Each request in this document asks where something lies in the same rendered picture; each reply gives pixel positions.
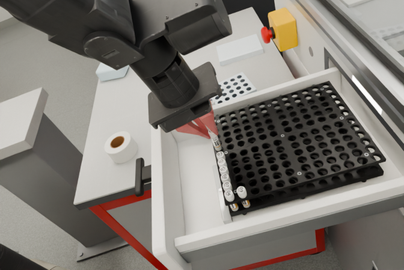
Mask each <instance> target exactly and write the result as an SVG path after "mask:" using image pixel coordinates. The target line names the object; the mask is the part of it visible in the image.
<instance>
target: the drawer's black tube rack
mask: <svg viewBox="0 0 404 270"><path fill-rule="evenodd" d="M324 85H327V86H329V87H326V88H324V87H323V86H324ZM315 88H316V89H318V90H317V91H313V89H315ZM328 90H331V91H332V92H331V93H327V92H326V91H328ZM305 91H306V92H308V93H307V94H303V92H305ZM316 94H320V96H316ZM293 95H298V96H297V97H292V96H293ZM332 96H336V97H335V98H332ZM306 97H311V99H305V98H306ZM283 98H288V99H287V100H282V99H283ZM296 100H300V102H295V101H296ZM273 101H277V103H272V102H273ZM335 101H339V102H340V103H336V102H335ZM286 103H290V105H289V106H286V105H285V104H286ZM261 105H264V107H262V108H260V107H259V106H261ZM276 106H280V108H278V109H275V107H276ZM339 106H342V107H344V108H343V109H340V107H339ZM251 108H255V110H253V111H250V109H251ZM264 110H267V112H266V113H262V111H264ZM241 111H245V113H243V114H240V112H241ZM344 112H346V113H348V115H344ZM254 113H256V114H257V115H255V116H252V114H254ZM232 114H235V116H234V117H231V115H232ZM244 116H246V117H247V118H246V119H242V117H244ZM217 117H218V121H217V122H218V123H219V126H220V130H221V134H222V139H223V142H224V146H225V152H224V153H225V154H227V159H228V163H229V166H230V171H231V176H232V179H233V183H234V188H235V190H234V193H235V194H236V196H237V200H238V203H237V205H238V207H239V208H238V210H237V211H233V210H232V209H231V207H230V205H228V209H229V212H230V215H231V216H236V215H240V214H242V215H246V214H247V212H251V211H254V210H258V209H262V208H265V207H269V206H273V205H276V204H280V203H284V202H287V201H291V200H295V199H298V198H301V199H304V198H305V197H306V196H309V195H313V194H317V193H320V192H324V191H328V190H331V189H335V188H339V187H342V186H346V185H350V184H353V183H357V182H366V181H367V180H368V179H372V178H375V177H379V176H383V175H384V171H383V169H382V168H381V166H380V165H379V164H380V163H382V162H386V158H385V156H384V155H383V154H382V152H381V151H380V150H379V148H378V147H377V145H376V144H375V143H374V141H373V140H372V139H371V137H370V136H369V134H368V133H367V132H366V130H365V129H364V128H363V126H362V125H361V123H360V122H359V121H358V119H357V118H356V117H355V116H354V114H353V112H352V111H351V110H350V109H349V107H348V106H347V104H346V103H345V102H344V100H343V99H342V98H341V96H340V95H339V94H338V92H337V90H336V89H335V88H334V87H333V85H332V83H330V81H326V82H323V83H321V84H317V85H314V86H311V87H308V88H304V89H301V90H298V91H294V92H292V93H289V94H285V95H282V96H279V97H275V98H273V99H269V100H265V101H263V102H260V103H256V104H253V105H250V106H246V107H244V108H241V109H237V110H234V111H231V112H228V113H225V114H221V115H218V116H217ZM222 117H226V118H225V119H224V120H221V118H222ZM232 120H237V121H236V122H232ZM349 120H351V121H354V123H353V124H351V123H350V122H349ZM223 123H227V124H226V125H222V124H223ZM354 127H357V128H359V130H355V129H354ZM359 133H360V134H363V135H364V136H363V137H362V138H360V136H359V135H358V134H359ZM363 141H368V142H369V144H368V145H365V144H364V142H363ZM369 148H371V149H373V150H374V152H372V153H371V152H370V150H369ZM374 156H378V157H379V158H380V160H378V161H377V160H376V159H375V158H374ZM240 186H243V187H244V188H245V189H246V194H247V196H246V197H245V198H240V197H239V196H238V194H237V188H238V187H240ZM246 200H249V202H250V207H248V208H245V207H244V206H243V204H242V201H246Z"/></svg>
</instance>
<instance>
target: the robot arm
mask: <svg viewBox="0 0 404 270"><path fill-rule="evenodd" d="M0 7H2V8H3V9H5V10H7V11H8V12H9V13H10V14H11V15H12V16H13V17H14V18H16V19H17V20H18V21H20V22H22V23H24V24H26V25H28V26H30V27H32V28H35V29H37V30H39V31H41V32H43V33H45V34H47V35H48V41H50V42H52V43H55V44H57V45H58V46H61V47H63V48H66V49H68V50H70V51H72V52H75V53H77V54H79V55H82V56H83V57H87V58H92V59H95V60H98V61H100V62H101V63H103V64H105V65H107V66H109V67H111V68H113V69H114V70H119V69H122V68H123V67H126V66H128V65H129V66H130V68H131V69H132V70H133V71H134V72H135V73H136V74H137V75H138V77H139V78H140V79H141V80H142V81H143V83H145V84H146V86H147V87H148V88H149V89H150V91H151V92H150V93H149V94H148V122H149V123H150V124H151V125H152V127H153V128H154V129H158V125H159V126H160V128H161V129H162V130H163V131H164V132H165V133H168V132H171V131H172V130H174V129H175V130H176V131H178V132H182V133H189V134H194V135H199V136H201V137H204V138H207V139H210V135H209V133H208V129H207V127H208V128H209V129H210V130H211V131H212V132H213V133H214V134H215V135H218V134H219V133H218V129H217V127H216V124H215V121H214V113H213V108H212V104H211V101H210V99H211V98H213V97H215V96H219V97H221V96H222V90H221V87H220V86H219V84H218V81H217V78H216V72H215V68H214V67H213V66H212V63H211V62H210V61H208V62H206V63H204V64H202V65H200V66H198V67H196V68H195V69H193V70H191V69H190V67H189V66H188V64H187V63H186V61H185V60H184V59H183V57H182V56H181V55H187V54H190V53H191V52H194V51H196V50H198V49H201V48H203V47H205V46H207V45H209V44H212V43H214V42H216V41H218V40H221V39H223V38H225V37H228V36H230V35H232V33H233V32H232V27H231V23H230V19H229V16H228V14H227V11H226V9H225V6H224V3H223V1H222V0H0ZM192 121H194V122H195V123H196V124H197V125H198V126H197V125H196V124H193V122H192ZM206 126H207V127H206Z"/></svg>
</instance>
